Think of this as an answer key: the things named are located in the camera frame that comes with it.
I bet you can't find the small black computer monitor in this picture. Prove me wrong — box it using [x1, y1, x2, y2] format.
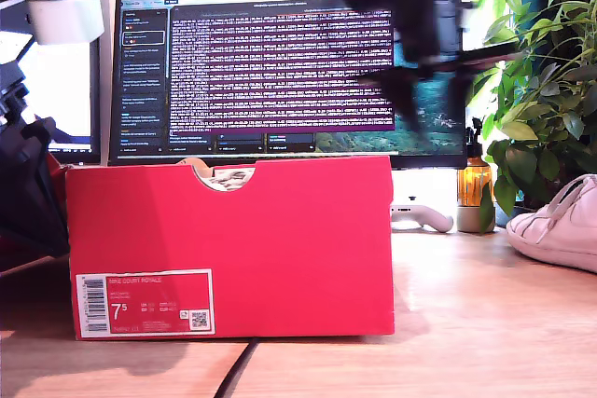
[0, 0, 103, 166]

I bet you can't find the black plant tray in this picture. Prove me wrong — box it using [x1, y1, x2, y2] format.
[495, 205, 528, 229]

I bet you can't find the white game controller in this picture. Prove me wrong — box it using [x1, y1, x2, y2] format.
[390, 195, 454, 234]

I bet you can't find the red cardboard shoebox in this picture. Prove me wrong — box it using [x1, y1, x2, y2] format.
[64, 155, 396, 341]

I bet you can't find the large black computer monitor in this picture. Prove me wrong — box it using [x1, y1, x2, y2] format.
[107, 0, 469, 170]

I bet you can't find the small pale round pot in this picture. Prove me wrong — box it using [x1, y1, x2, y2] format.
[456, 204, 496, 235]

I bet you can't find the white leather sneaker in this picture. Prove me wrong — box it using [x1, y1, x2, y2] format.
[506, 173, 597, 274]
[204, 167, 257, 193]

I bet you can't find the brown paper box insert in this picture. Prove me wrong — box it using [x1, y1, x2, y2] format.
[175, 157, 215, 180]

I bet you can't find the amber glass diffuser bottle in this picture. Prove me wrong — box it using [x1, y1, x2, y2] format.
[456, 117, 494, 208]

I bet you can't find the black cable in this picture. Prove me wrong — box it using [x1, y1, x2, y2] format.
[215, 336, 260, 398]

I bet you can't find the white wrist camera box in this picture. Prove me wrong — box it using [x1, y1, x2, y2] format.
[25, 0, 105, 46]

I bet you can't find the green leafy potted plant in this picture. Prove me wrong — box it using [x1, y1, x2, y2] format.
[461, 0, 597, 236]

